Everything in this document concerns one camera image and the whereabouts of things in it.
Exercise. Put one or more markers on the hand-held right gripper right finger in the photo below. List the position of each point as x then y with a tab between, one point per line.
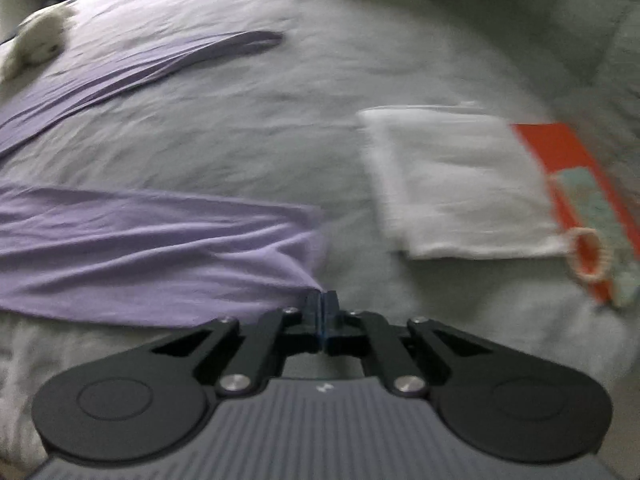
331	320

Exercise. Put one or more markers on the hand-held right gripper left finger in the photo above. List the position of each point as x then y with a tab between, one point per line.
315	320

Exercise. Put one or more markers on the lavender pants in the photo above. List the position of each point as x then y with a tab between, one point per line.
150	250

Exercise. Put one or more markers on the white folded garment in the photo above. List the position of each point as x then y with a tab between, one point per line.
460	185

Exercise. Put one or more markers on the grey bed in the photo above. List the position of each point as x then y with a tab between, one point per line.
300	125

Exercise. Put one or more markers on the orange book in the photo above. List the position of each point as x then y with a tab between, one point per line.
555	147

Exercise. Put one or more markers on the teal patterned book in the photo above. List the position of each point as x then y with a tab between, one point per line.
600	205

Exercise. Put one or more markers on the white plush dog toy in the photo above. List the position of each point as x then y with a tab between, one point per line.
40	35

